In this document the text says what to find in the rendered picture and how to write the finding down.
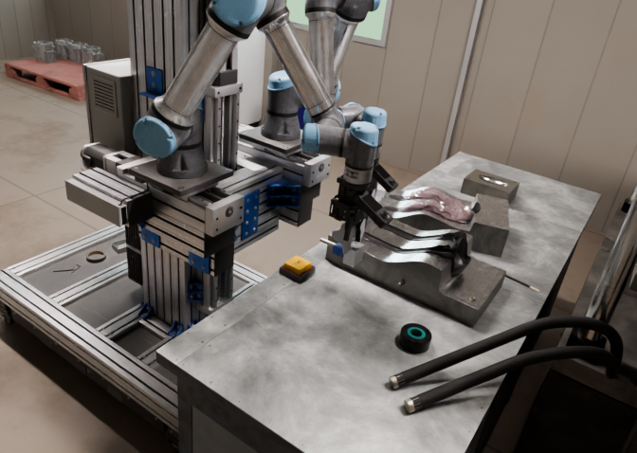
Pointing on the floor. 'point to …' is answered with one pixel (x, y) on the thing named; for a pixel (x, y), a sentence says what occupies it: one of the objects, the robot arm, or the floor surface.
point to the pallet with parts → (57, 66)
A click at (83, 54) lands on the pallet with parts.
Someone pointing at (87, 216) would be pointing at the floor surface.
